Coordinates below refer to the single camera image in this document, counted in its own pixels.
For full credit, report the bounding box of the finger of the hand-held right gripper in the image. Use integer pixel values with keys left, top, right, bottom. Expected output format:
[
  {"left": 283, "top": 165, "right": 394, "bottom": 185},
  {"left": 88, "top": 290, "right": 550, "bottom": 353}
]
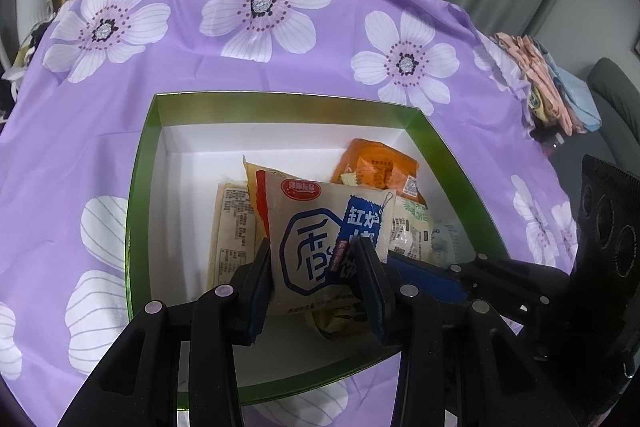
[{"left": 389, "top": 252, "right": 577, "bottom": 339}]

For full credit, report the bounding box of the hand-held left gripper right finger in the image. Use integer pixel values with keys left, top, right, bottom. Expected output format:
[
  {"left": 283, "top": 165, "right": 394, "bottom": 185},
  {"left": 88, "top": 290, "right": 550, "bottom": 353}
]
[{"left": 352, "top": 238, "right": 539, "bottom": 427}]

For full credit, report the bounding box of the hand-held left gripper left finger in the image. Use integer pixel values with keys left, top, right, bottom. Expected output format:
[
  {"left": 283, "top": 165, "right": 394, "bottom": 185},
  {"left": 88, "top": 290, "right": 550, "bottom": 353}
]
[{"left": 57, "top": 237, "right": 274, "bottom": 427}]

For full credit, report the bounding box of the dark brown gold snack packet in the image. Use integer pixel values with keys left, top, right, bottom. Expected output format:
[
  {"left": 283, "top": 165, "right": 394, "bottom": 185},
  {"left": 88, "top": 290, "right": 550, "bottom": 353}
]
[{"left": 310, "top": 302, "right": 372, "bottom": 344}]

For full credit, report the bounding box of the small silver snack packet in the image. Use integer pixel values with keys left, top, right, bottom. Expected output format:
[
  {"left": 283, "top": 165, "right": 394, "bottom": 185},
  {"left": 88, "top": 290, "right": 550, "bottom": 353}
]
[{"left": 432, "top": 221, "right": 477, "bottom": 266}]

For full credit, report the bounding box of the grey red-cross snack packet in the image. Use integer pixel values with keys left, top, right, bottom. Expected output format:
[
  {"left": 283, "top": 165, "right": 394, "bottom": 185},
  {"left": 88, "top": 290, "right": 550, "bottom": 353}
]
[{"left": 389, "top": 199, "right": 437, "bottom": 264}]

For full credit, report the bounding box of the clear long cracker packet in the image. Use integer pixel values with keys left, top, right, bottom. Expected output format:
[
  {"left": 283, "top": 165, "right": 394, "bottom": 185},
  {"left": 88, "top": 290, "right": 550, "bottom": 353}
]
[{"left": 207, "top": 182, "right": 267, "bottom": 294}]

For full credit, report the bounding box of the white and blue snack packet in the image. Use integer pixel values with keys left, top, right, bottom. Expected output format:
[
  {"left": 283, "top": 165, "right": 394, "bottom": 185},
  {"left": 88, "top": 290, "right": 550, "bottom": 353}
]
[{"left": 242, "top": 157, "right": 397, "bottom": 319}]

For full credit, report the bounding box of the orange snack packet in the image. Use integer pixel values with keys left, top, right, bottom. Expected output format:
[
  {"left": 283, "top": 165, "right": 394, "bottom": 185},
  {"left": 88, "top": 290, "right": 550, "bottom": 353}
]
[{"left": 331, "top": 138, "right": 427, "bottom": 208}]

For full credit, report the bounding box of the green cardboard box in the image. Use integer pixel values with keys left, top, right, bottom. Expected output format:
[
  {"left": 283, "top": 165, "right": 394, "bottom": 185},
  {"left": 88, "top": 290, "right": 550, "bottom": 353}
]
[{"left": 125, "top": 93, "right": 512, "bottom": 408}]

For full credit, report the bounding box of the grey sofa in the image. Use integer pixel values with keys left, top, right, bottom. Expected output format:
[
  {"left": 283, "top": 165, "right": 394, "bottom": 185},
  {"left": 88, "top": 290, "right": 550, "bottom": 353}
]
[{"left": 542, "top": 57, "right": 640, "bottom": 188}]

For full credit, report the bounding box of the stack of folded clothes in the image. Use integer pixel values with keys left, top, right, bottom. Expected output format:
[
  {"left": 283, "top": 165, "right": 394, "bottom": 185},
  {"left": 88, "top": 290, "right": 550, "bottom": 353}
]
[{"left": 492, "top": 32, "right": 602, "bottom": 136}]

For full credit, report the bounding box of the purple floral cloth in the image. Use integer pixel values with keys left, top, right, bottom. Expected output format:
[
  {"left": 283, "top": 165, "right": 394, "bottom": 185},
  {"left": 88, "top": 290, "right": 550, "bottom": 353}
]
[{"left": 0, "top": 0, "right": 582, "bottom": 427}]

